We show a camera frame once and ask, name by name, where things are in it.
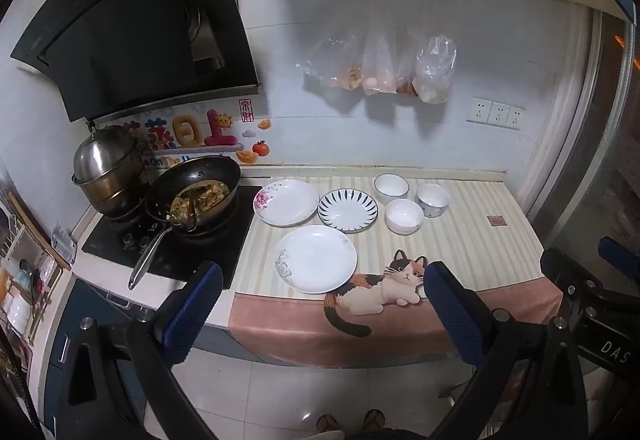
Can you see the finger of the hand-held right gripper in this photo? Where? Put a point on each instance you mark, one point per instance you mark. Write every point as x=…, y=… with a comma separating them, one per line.
x=567, y=272
x=620, y=252

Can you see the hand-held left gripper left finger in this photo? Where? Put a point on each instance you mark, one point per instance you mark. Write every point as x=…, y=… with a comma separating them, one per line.
x=192, y=315

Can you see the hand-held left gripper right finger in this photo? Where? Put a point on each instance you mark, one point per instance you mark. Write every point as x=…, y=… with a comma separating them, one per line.
x=452, y=315

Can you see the white bowl with dark rim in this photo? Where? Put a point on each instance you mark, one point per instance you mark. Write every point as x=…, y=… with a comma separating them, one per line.
x=391, y=185

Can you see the striped cat print table mat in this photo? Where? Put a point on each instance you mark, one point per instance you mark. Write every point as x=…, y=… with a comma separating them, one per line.
x=475, y=260

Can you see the black gas stove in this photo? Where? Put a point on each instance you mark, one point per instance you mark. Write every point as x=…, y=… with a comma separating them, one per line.
x=215, y=255

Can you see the black spatula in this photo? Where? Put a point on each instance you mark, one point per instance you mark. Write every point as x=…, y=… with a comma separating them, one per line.
x=191, y=215

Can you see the aluminium sliding glass door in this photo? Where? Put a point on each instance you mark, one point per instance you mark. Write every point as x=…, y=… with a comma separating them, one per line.
x=600, y=145

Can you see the plain white bowl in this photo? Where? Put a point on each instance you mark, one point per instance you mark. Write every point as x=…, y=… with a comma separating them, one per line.
x=404, y=216

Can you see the white bowl with blue pattern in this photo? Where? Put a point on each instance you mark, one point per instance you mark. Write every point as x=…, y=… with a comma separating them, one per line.
x=433, y=201

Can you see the person's right foot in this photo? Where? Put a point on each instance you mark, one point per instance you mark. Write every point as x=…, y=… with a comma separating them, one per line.
x=374, y=420

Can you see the person's foot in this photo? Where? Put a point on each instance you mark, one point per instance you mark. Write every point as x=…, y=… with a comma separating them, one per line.
x=374, y=420
x=327, y=422

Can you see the white plate with grey flowers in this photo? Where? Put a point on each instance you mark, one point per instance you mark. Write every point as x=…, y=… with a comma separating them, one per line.
x=317, y=260

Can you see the blue kitchen base cabinet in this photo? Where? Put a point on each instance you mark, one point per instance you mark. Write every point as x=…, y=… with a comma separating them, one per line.
x=65, y=370

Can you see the white plate with blue stripes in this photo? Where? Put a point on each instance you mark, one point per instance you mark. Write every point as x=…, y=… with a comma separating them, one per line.
x=347, y=211

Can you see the white plate with pink flowers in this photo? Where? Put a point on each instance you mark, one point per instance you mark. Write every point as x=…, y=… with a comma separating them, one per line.
x=290, y=202

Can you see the person's left foot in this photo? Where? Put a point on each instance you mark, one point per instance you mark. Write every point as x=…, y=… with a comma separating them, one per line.
x=327, y=422

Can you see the wooden kitchen shelf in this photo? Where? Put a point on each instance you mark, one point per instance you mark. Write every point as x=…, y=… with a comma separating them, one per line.
x=30, y=280

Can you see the stainless steel steamer pot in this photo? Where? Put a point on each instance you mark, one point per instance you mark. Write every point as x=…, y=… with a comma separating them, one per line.
x=105, y=160

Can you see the crumpled clear plastic bag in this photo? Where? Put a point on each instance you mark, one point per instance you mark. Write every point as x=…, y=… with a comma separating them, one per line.
x=435, y=70

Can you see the narrow clear plastic bag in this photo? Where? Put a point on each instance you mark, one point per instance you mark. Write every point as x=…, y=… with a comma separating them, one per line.
x=381, y=65

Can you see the large clear plastic bag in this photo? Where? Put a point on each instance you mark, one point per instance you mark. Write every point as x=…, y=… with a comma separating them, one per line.
x=335, y=65

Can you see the black range hood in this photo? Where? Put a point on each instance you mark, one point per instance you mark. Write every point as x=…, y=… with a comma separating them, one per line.
x=125, y=35

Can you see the white wall power outlet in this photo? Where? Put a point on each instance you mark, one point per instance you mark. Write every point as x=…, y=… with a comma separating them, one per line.
x=499, y=114
x=479, y=110
x=515, y=117

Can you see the colourful lettering wall sticker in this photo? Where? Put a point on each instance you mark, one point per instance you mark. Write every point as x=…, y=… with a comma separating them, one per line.
x=200, y=133

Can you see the red seal wall sticker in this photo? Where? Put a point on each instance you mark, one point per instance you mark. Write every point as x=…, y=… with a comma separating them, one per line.
x=246, y=109

